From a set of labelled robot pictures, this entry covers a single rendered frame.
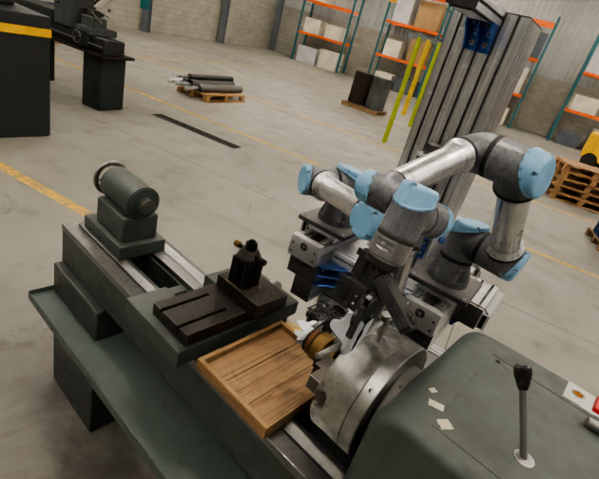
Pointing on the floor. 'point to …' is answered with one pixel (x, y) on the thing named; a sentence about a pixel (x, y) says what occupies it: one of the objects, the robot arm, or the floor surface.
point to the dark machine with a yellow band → (14, 70)
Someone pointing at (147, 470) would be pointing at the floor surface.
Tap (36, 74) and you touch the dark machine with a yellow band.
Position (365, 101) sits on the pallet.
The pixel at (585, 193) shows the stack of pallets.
